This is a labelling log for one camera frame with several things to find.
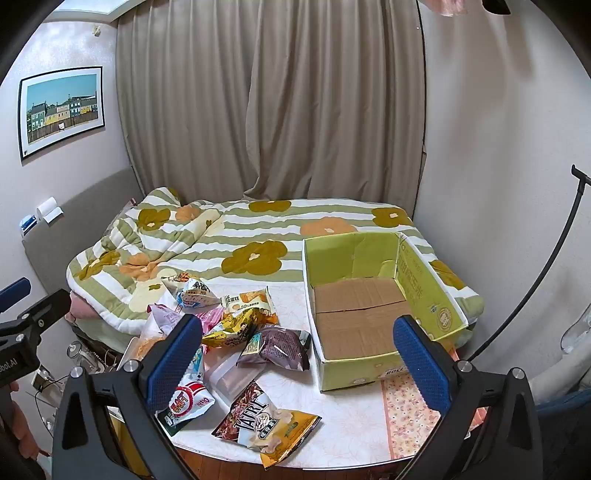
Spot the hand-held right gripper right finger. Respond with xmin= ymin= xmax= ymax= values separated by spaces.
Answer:
xmin=392 ymin=315 xmax=542 ymax=480

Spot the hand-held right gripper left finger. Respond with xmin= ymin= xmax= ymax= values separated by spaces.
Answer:
xmin=51 ymin=314 xmax=204 ymax=480

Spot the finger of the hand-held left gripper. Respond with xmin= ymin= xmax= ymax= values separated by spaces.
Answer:
xmin=0 ymin=277 xmax=32 ymax=311
xmin=0 ymin=288 xmax=71 ymax=345

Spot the clear bag of corn flakes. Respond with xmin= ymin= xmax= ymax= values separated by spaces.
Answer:
xmin=121 ymin=336 xmax=167 ymax=366

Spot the red and white snack packet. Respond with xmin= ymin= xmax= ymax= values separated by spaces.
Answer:
xmin=154 ymin=369 xmax=216 ymax=437

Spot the white and pink snack bag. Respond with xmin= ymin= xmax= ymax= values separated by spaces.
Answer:
xmin=140 ymin=302 xmax=185 ymax=343

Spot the pink snack packet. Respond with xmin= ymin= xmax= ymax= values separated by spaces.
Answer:
xmin=196 ymin=307 xmax=227 ymax=329

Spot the gold snack bag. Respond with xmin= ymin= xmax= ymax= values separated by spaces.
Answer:
xmin=202 ymin=308 xmax=260 ymax=350

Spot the white snack packet red print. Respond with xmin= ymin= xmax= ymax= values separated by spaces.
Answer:
xmin=177 ymin=279 xmax=222 ymax=311

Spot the green cardboard box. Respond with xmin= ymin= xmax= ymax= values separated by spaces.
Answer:
xmin=302 ymin=232 xmax=468 ymax=394

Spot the brown and yellow snack bag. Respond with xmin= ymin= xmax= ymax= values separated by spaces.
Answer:
xmin=211 ymin=379 xmax=322 ymax=470

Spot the person's left hand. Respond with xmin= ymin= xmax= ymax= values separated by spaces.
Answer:
xmin=7 ymin=381 xmax=48 ymax=461

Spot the small blue and white packet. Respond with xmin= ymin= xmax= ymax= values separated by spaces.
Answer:
xmin=187 ymin=346 xmax=206 ymax=377

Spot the orange floral mat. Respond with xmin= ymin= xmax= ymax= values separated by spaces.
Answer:
xmin=381 ymin=367 xmax=486 ymax=448

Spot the clear plastic container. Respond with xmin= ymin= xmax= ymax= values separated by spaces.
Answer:
xmin=203 ymin=354 xmax=269 ymax=403

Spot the glass jar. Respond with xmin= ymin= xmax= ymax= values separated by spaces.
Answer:
xmin=67 ymin=342 xmax=100 ymax=371

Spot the white and orange snack packet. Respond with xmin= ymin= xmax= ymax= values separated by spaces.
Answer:
xmin=161 ymin=272 xmax=204 ymax=292

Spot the white floral tablecloth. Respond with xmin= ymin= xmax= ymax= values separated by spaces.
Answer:
xmin=117 ymin=281 xmax=462 ymax=463

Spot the white tissue roll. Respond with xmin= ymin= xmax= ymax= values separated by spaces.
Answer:
xmin=36 ymin=197 xmax=64 ymax=225

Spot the grey padded headboard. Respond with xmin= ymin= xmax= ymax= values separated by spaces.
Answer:
xmin=21 ymin=166 xmax=140 ymax=297

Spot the orange cracker packet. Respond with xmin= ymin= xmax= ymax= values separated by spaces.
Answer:
xmin=222 ymin=286 xmax=280 ymax=326

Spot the purple bread packet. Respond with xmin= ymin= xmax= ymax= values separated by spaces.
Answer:
xmin=236 ymin=324 xmax=311 ymax=373

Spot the blue fabric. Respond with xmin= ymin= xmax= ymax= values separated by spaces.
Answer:
xmin=531 ymin=387 xmax=591 ymax=414

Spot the green striped floral blanket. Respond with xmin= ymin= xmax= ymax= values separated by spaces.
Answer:
xmin=66 ymin=187 xmax=485 ymax=336

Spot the clear plastic bag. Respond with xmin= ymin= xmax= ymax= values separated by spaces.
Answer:
xmin=560 ymin=308 xmax=591 ymax=357

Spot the black curved stand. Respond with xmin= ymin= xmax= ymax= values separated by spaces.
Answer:
xmin=466 ymin=165 xmax=591 ymax=366

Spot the framed picture of houses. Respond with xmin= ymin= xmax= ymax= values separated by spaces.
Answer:
xmin=17 ymin=67 xmax=106 ymax=162

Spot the beige curtain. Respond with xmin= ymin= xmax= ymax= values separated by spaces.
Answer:
xmin=115 ymin=0 xmax=426 ymax=219

